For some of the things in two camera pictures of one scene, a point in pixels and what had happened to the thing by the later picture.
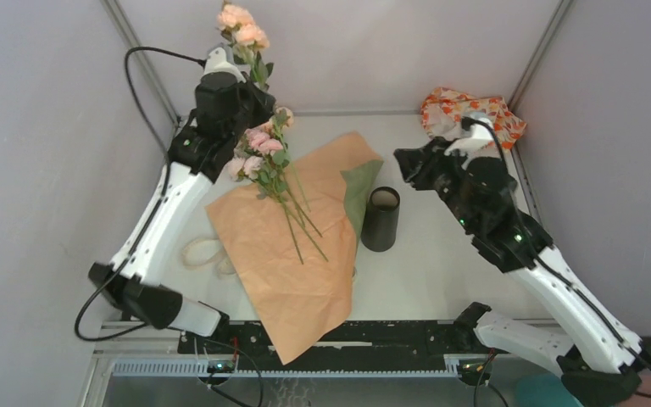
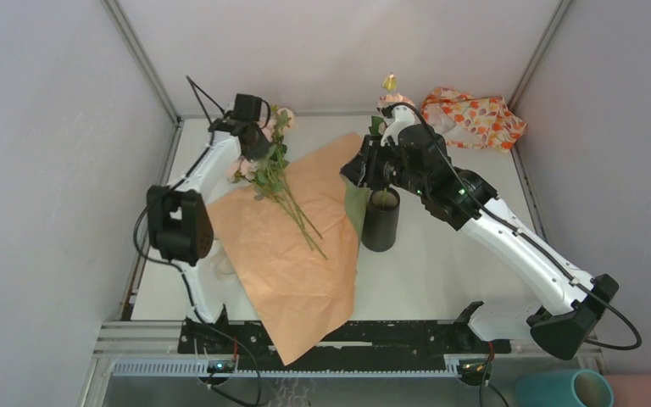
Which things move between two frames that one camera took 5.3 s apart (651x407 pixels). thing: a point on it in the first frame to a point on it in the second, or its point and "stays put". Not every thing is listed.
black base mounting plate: [359, 345] stays put
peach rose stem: [246, 40] to [389, 101]
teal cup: [544, 390] stays put
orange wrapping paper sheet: [293, 252] stays put
